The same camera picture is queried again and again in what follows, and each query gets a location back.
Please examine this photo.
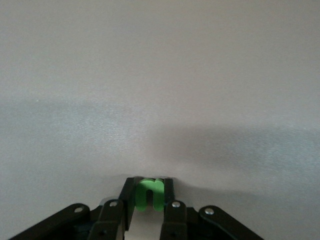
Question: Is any green letter U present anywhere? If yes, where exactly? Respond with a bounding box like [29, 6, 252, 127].
[134, 177, 165, 213]

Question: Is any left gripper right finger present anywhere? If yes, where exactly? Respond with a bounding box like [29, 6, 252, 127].
[158, 178, 265, 240]

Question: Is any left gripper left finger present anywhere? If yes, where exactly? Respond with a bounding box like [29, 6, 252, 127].
[8, 177, 137, 240]

